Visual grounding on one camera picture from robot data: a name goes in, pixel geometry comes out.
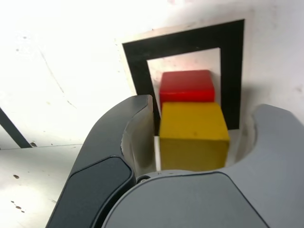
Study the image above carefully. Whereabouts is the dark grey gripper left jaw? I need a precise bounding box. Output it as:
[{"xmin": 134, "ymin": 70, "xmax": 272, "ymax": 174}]
[{"xmin": 45, "ymin": 94, "xmax": 158, "ymax": 228}]

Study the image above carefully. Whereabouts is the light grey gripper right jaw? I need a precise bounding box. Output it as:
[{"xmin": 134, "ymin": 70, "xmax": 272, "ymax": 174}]
[{"xmin": 95, "ymin": 104, "xmax": 304, "ymax": 228}]

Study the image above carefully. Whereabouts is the black tape square outline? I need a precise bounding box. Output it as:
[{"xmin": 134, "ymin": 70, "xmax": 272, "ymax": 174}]
[{"xmin": 121, "ymin": 19, "xmax": 245, "ymax": 136}]

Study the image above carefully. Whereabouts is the red cube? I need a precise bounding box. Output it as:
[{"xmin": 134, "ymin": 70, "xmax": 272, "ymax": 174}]
[{"xmin": 159, "ymin": 69, "xmax": 216, "ymax": 104}]

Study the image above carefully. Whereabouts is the yellow cube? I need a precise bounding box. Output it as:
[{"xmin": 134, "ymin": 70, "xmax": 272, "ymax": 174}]
[{"xmin": 158, "ymin": 102, "xmax": 231, "ymax": 171}]

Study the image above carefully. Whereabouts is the black tape strip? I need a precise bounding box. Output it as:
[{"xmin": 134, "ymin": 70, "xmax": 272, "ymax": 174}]
[{"xmin": 0, "ymin": 106, "xmax": 33, "ymax": 149}]

